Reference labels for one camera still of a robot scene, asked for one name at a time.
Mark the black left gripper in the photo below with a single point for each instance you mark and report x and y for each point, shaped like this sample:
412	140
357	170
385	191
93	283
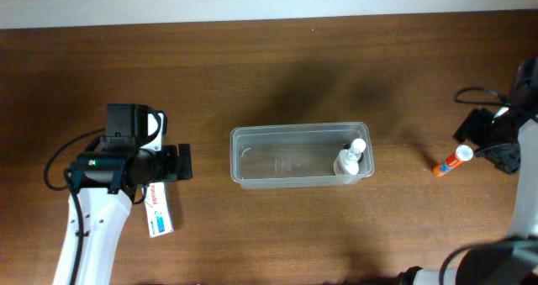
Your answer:
171	171

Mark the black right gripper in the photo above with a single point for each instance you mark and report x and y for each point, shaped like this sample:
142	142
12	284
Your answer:
470	129

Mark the clear plastic container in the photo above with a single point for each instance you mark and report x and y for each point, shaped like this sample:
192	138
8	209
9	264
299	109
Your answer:
295	155

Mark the white Panadol medicine box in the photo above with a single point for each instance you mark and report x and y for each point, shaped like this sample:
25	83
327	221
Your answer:
157	210

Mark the white pump lotion bottle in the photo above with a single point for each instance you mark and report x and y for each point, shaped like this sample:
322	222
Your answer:
347	162

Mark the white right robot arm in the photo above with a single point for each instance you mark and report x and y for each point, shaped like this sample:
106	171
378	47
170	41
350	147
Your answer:
513	258

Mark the orange tube white cap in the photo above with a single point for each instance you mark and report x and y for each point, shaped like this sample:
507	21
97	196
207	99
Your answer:
462	154

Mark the dark syrup bottle white cap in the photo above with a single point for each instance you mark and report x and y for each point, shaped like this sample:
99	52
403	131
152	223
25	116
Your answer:
359	144

